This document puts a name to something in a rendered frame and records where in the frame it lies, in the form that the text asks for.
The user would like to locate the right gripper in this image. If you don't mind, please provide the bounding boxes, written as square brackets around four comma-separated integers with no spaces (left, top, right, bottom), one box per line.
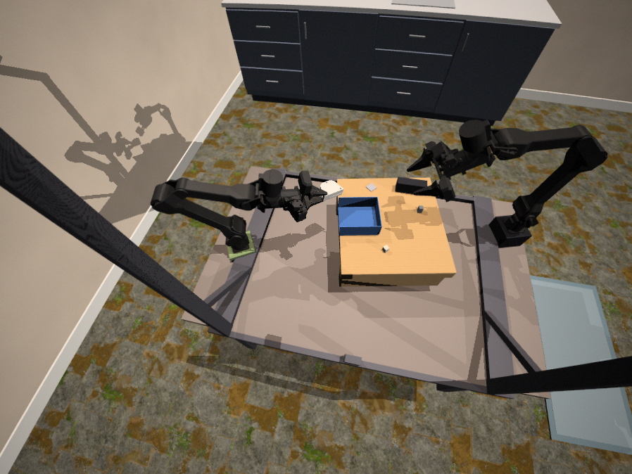
[407,141,469,202]

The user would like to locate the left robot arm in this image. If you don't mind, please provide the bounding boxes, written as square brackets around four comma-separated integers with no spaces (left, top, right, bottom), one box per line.
[151,169,308,253]

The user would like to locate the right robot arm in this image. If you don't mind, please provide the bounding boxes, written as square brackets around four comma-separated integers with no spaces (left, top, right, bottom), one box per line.
[431,120,608,234]

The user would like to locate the blue open-top tray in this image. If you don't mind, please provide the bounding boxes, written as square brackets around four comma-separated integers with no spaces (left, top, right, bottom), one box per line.
[338,197,382,236]

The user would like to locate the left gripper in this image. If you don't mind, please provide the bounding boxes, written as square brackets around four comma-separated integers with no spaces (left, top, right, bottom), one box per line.
[280,171,328,210]

